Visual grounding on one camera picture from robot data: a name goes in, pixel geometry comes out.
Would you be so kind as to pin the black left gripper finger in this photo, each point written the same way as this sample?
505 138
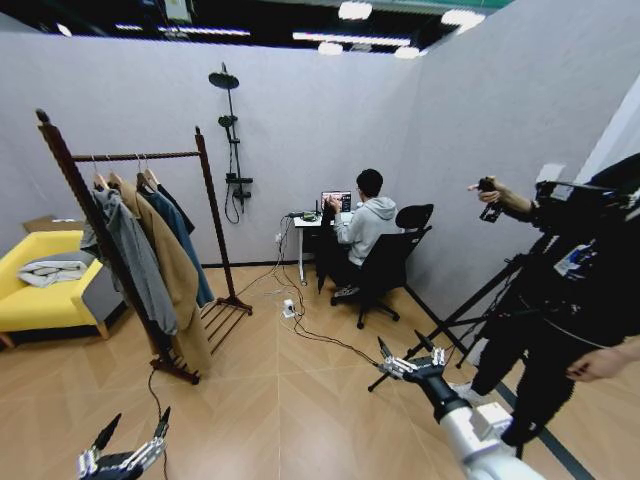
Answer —
105 437
161 427

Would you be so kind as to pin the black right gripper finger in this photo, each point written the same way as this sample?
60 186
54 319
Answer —
437 356
397 366

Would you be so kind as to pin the black handheld controller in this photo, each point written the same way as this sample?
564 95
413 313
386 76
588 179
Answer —
489 210

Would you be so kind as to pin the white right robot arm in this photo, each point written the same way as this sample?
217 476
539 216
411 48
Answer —
480 450

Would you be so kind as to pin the black garment on desk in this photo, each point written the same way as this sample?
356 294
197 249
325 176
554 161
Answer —
325 250

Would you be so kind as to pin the grey hooded garment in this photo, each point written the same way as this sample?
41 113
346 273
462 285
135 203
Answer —
132 255

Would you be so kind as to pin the grey and white crumpled garment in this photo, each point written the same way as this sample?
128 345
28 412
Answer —
50 270

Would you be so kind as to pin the dark navy garment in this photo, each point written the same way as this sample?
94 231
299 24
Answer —
176 210

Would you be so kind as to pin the wooden clothes hanger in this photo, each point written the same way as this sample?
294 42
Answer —
100 180
115 177
147 176

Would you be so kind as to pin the black tripod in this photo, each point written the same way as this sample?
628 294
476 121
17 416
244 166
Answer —
450 320

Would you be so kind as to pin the black office chair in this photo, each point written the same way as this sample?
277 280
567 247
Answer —
395 260

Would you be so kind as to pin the white power strip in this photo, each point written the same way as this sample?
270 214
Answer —
289 307

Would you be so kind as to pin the seated person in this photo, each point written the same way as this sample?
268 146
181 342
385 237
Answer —
365 225

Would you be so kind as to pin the yellow sofa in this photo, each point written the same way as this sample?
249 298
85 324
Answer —
45 305

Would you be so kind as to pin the tan long coat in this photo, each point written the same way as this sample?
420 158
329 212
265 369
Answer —
172 280

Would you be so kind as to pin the standing person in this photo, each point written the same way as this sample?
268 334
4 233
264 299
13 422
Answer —
575 300

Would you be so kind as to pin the white desk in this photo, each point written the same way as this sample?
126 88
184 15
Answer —
302 225

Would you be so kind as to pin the green device on desk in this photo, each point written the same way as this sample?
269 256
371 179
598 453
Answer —
306 216

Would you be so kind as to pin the open laptop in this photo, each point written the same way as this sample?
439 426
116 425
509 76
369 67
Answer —
335 200

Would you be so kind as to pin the blue denim coat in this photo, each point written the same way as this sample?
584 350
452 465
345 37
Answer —
182 240

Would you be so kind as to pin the black box device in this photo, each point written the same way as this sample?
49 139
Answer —
557 191

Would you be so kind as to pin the brown cardboard box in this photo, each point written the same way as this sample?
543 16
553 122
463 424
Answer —
47 224

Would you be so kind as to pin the brown wooden clothes rack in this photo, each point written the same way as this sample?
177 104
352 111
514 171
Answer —
64 152

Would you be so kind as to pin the white ceiling light panel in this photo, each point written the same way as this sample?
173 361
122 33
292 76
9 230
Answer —
330 48
462 17
354 9
407 52

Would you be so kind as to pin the long ceiling strip light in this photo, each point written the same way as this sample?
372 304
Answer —
342 38
205 31

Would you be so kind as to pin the black wall shower set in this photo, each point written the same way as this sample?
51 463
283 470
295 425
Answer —
231 125

